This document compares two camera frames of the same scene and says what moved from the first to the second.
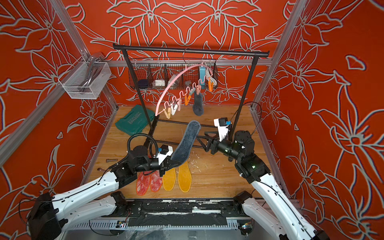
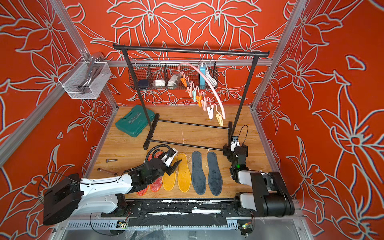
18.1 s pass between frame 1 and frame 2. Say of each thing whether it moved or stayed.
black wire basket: stayed
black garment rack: stayed
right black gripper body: moved
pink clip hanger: moved
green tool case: stayed
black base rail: stayed
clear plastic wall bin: stayed
